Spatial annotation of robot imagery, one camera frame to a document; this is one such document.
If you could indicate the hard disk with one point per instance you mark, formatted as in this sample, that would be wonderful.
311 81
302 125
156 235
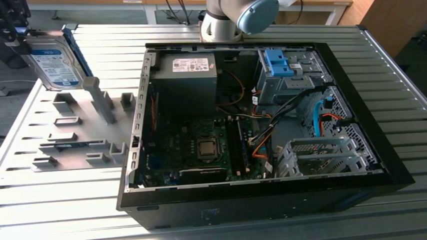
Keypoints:
54 65

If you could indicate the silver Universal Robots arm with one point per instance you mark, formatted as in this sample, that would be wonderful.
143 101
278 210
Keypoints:
221 27

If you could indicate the silver disk bay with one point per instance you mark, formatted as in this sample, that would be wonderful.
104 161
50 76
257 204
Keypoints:
321 150

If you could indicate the grey floor box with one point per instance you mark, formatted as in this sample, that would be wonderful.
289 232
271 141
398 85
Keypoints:
4 91

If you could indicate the grey parts rack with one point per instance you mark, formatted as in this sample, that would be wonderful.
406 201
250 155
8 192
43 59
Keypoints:
83 130

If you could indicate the grey power supply unit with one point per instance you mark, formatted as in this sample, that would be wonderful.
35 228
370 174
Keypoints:
187 85

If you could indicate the green motherboard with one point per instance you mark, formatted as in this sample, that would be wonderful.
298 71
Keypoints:
177 150

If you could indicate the silver CPU in socket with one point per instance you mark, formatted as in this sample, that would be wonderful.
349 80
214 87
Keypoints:
207 148

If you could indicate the blue plastic drive latch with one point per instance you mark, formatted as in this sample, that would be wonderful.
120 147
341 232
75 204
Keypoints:
277 65

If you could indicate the black graphics card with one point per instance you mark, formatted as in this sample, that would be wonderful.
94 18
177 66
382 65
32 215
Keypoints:
202 175

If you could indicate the black RAM stick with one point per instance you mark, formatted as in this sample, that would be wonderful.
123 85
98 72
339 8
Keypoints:
243 147

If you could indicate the grey metal drive cage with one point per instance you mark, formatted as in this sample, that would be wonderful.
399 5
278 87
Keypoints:
294 85

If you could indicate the white-legged wooden desk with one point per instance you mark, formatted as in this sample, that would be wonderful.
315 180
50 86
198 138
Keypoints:
331 15

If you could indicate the black open PC case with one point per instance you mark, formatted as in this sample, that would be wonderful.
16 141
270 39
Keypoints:
234 205

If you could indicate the wooden cabinet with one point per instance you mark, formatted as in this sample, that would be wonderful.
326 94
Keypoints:
394 25

